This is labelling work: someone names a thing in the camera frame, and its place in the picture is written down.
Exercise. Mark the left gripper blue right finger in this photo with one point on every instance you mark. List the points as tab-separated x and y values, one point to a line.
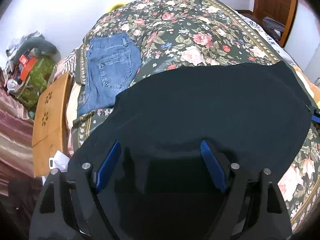
252	208

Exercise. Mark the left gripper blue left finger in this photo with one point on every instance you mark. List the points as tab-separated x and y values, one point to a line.
68	206

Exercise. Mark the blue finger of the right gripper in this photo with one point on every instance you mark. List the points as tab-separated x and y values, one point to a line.
316	116

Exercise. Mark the black pants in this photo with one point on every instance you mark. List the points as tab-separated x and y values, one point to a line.
257	116

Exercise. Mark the white paper pieces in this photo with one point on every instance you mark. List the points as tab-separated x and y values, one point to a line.
59	161

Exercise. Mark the wooden lap desk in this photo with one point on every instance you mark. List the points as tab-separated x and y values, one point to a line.
50	130

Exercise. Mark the grey bag on floor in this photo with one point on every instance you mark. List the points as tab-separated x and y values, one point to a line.
273	28

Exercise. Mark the pink striped curtain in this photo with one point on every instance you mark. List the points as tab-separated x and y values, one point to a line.
16	137

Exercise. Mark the white printed bed sheet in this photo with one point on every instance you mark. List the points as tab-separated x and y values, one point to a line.
271	42

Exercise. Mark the brown wooden door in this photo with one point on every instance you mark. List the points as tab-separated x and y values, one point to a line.
282	11

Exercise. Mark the green patterned storage box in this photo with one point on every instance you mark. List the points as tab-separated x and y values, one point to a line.
29	91

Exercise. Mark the striped pink blanket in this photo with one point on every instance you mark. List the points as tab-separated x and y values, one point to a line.
71	63

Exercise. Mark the orange red box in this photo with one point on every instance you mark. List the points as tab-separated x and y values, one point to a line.
27	64

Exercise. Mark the folded blue jeans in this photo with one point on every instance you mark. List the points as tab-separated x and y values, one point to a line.
112	63

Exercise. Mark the grey clothes pile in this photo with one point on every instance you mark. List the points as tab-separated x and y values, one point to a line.
15	43

